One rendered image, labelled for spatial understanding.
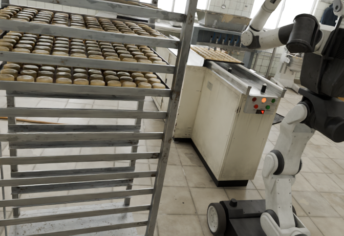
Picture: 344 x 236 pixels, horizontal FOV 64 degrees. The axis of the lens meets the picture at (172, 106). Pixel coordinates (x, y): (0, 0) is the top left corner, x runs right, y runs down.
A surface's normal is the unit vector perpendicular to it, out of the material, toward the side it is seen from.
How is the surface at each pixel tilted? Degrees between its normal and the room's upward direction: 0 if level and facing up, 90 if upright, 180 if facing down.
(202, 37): 90
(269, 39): 98
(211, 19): 115
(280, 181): 58
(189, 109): 90
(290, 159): 77
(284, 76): 90
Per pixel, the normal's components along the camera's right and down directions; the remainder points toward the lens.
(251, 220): 0.17, -0.92
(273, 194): -0.96, -0.06
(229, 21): 0.16, 0.75
